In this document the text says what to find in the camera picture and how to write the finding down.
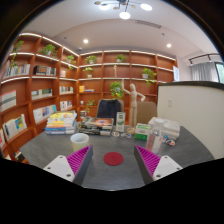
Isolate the green and white carton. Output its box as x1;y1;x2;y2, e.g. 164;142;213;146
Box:
115;111;127;133

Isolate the grey curtain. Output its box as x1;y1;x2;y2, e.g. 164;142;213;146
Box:
190;61;219;83

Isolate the window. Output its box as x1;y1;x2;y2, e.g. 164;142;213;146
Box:
215;62;224;84

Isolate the dark blue office chair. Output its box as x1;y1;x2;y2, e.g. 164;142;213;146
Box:
96;98;123;125

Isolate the ceiling lamp with round lights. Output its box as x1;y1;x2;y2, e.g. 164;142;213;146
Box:
93;0;154;20

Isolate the wooden artist mannequin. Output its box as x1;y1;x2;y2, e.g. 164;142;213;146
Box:
120;78;146;136

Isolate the ceiling air vent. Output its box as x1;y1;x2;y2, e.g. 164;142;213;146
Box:
135;19;162;29

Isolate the orange wooden shelf unit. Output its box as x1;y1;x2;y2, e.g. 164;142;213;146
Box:
0;32;178;164

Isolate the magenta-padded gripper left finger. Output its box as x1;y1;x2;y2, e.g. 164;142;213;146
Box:
43;144;94;187

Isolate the tan chair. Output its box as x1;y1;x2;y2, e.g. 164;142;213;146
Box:
136;101;158;125

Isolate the yellow striped white cup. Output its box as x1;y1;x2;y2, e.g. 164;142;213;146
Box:
69;132;90;153

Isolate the white partition with dark top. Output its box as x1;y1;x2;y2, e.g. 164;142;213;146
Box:
156;80;224;160

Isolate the stack of colourful books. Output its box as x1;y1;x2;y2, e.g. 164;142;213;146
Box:
44;110;78;136

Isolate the black curtain rail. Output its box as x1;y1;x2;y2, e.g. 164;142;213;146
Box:
188;53;221;65

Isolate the green and white box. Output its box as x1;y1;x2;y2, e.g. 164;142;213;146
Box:
134;123;152;141

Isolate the stack of dark books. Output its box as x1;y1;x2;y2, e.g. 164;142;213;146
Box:
78;116;115;137

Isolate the flat round red coaster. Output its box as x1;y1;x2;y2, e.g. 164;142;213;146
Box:
103;151;125;167

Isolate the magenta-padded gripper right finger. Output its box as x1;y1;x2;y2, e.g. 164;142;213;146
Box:
133;144;184;186

